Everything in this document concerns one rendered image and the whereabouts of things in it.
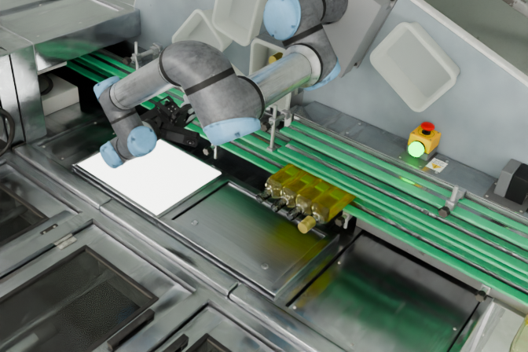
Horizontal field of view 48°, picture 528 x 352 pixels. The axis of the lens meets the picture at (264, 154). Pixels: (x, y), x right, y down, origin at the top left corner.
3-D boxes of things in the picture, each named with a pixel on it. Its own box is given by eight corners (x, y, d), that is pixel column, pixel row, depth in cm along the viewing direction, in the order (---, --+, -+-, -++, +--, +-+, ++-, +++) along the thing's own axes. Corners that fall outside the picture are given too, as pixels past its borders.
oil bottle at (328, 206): (344, 188, 192) (306, 219, 177) (346, 174, 188) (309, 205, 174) (359, 195, 189) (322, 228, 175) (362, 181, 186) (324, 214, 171)
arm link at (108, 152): (120, 169, 160) (108, 172, 167) (152, 148, 166) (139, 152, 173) (104, 144, 158) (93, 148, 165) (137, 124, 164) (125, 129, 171)
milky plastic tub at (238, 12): (226, 19, 213) (210, 25, 207) (239, -40, 198) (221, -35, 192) (262, 42, 207) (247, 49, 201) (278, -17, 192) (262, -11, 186)
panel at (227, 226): (144, 133, 232) (71, 170, 209) (144, 126, 230) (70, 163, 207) (339, 240, 189) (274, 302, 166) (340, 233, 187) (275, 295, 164)
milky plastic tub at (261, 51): (262, 88, 214) (247, 97, 208) (267, 30, 201) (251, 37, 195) (302, 105, 205) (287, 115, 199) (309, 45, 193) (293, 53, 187)
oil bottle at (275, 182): (300, 166, 200) (261, 195, 185) (302, 152, 197) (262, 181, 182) (313, 173, 197) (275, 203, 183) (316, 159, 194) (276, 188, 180)
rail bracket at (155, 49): (166, 67, 238) (122, 86, 222) (165, 27, 228) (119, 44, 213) (174, 71, 235) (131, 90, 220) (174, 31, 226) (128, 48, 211)
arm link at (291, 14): (312, -24, 157) (281, -13, 148) (332, 23, 159) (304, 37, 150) (281, -6, 166) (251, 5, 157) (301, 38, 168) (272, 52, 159)
